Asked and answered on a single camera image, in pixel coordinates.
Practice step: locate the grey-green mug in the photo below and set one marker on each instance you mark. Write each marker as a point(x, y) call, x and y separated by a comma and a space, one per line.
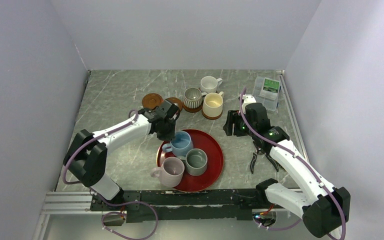
point(196, 162)

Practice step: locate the brown coaster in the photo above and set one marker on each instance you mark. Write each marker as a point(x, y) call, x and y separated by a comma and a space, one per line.
point(151, 100)
point(211, 117)
point(192, 110)
point(177, 102)

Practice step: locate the cream yellow mug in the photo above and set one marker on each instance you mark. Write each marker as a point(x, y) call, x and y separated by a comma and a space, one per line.
point(213, 103)

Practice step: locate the clear plastic parts box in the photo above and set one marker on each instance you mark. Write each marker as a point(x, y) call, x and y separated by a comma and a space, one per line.
point(267, 91)

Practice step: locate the red round tray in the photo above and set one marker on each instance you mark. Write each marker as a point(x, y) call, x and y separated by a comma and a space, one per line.
point(210, 146)

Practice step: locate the lilac mug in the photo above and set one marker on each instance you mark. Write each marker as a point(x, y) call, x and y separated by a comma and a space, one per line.
point(170, 173)

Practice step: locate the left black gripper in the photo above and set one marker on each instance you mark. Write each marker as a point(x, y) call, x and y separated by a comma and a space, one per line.
point(170, 136)

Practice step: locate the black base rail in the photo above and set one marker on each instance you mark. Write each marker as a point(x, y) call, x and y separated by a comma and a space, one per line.
point(147, 205)

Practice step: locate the blue mug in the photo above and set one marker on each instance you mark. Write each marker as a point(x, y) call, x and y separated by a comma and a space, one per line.
point(180, 145)

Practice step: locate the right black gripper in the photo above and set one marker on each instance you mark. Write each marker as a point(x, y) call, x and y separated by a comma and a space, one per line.
point(233, 117)

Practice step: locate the grey ribbed mug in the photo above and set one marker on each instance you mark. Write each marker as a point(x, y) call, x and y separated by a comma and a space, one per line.
point(193, 97)

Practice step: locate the black handled pliers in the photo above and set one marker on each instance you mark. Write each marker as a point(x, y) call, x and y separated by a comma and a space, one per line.
point(253, 160)

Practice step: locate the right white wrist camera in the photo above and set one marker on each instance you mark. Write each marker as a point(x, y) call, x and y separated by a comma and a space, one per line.
point(247, 99)

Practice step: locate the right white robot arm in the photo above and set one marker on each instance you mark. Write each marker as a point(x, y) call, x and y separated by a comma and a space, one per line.
point(321, 206)

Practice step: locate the white mug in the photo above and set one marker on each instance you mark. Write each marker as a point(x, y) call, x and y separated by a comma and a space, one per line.
point(210, 84)

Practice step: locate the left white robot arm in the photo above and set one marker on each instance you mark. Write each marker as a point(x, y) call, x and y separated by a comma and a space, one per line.
point(87, 155)

